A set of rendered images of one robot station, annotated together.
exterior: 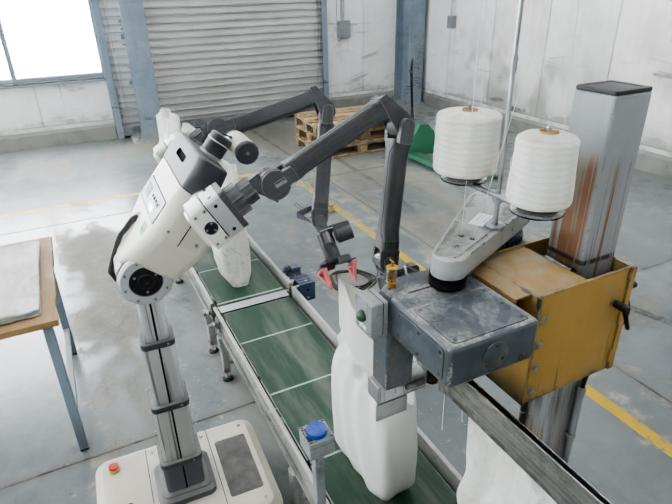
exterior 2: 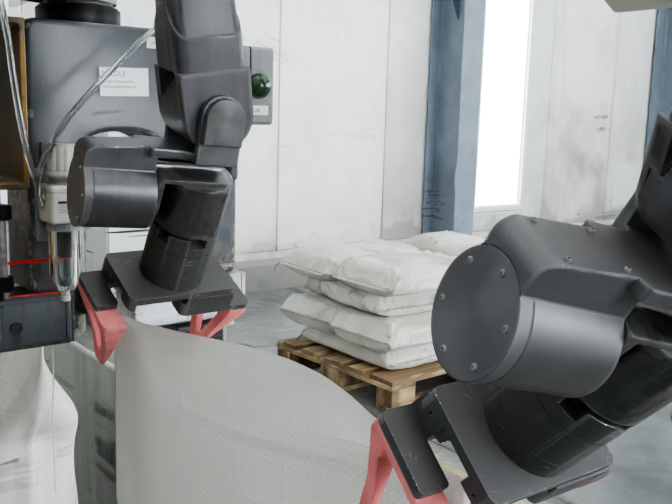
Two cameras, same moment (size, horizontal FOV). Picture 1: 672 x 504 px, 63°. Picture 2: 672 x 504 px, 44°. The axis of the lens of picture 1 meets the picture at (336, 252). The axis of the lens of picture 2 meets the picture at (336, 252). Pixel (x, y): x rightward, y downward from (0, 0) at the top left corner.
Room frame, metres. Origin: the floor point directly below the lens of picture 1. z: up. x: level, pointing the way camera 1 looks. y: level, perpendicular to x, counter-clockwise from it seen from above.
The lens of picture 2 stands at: (2.10, -0.18, 1.26)
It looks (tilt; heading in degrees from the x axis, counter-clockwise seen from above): 9 degrees down; 167
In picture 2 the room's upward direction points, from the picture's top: 2 degrees clockwise
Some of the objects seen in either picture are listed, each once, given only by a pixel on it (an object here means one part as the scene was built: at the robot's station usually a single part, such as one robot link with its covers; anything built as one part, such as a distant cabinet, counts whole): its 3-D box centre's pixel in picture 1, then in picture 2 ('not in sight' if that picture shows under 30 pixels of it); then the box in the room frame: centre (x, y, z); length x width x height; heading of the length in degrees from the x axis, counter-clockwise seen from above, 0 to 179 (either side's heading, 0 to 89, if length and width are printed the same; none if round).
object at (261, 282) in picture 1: (204, 234); not in sight; (3.64, 0.96, 0.34); 2.21 x 0.39 x 0.09; 26
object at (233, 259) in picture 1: (226, 217); not in sight; (2.99, 0.65, 0.74); 0.47 x 0.22 x 0.72; 24
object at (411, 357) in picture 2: not in sight; (373, 338); (-1.61, 0.84, 0.20); 0.66 x 0.44 x 0.12; 26
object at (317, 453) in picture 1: (317, 439); not in sight; (1.15, 0.07, 0.81); 0.08 x 0.08 x 0.06; 26
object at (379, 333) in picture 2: not in sight; (409, 321); (-1.47, 0.97, 0.32); 0.66 x 0.43 x 0.15; 118
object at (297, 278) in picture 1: (295, 280); not in sight; (2.91, 0.25, 0.35); 0.30 x 0.15 x 0.15; 26
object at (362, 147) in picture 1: (348, 140); not in sight; (7.17, -0.20, 0.07); 1.20 x 0.82 x 0.14; 114
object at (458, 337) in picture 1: (448, 345); (88, 141); (1.04, -0.26, 1.21); 0.30 x 0.25 x 0.30; 26
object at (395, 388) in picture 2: not in sight; (420, 352); (-1.79, 1.14, 0.07); 1.20 x 0.82 x 0.14; 118
